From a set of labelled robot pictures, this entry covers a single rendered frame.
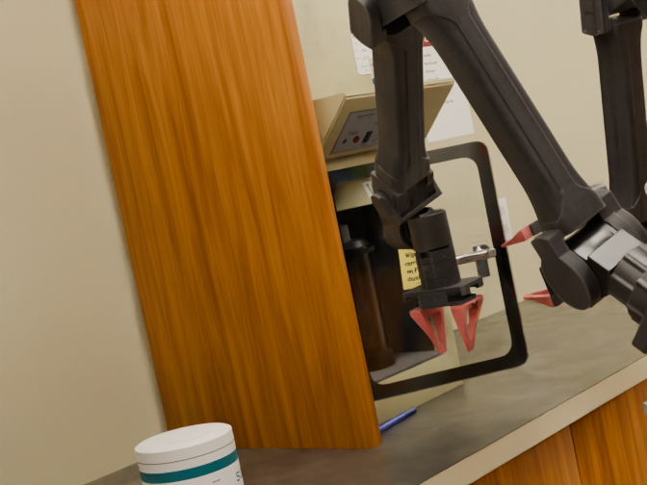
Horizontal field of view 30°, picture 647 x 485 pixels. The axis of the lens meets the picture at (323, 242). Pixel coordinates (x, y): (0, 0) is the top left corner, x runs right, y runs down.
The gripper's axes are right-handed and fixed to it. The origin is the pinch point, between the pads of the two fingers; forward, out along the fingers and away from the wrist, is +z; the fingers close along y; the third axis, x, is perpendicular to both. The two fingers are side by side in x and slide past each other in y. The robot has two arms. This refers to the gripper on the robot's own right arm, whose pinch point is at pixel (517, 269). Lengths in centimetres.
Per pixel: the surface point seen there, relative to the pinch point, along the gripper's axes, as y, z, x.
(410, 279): 5.9, 12.3, 12.4
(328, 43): 49, 16, 4
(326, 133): 34.3, 11.0, 18.7
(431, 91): 33.8, 7.5, -7.1
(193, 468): 2, 2, 77
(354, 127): 33.4, 10.6, 12.2
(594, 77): 18, 68, -165
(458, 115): 26, 65, -89
